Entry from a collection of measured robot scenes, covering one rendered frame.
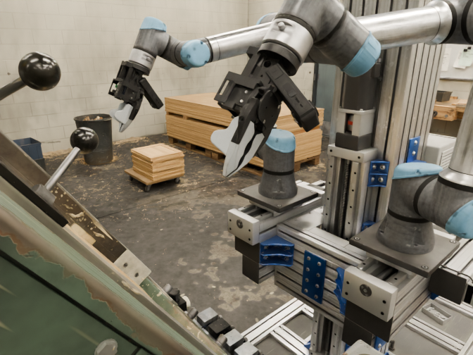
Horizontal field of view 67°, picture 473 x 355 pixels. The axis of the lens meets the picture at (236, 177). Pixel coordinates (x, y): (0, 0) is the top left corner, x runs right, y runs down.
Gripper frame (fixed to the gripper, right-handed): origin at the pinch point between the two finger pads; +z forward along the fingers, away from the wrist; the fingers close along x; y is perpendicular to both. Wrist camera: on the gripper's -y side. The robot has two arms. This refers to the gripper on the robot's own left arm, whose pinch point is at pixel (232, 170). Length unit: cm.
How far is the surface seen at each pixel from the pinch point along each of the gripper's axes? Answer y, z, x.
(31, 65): 8.6, 1.8, 28.6
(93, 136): 14.7, 5.2, 13.6
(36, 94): 503, -5, -260
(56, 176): 13.0, 11.9, 16.8
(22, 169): 48, 19, -2
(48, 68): 7.9, 1.3, 27.5
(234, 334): 6, 38, -57
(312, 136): 141, -127, -396
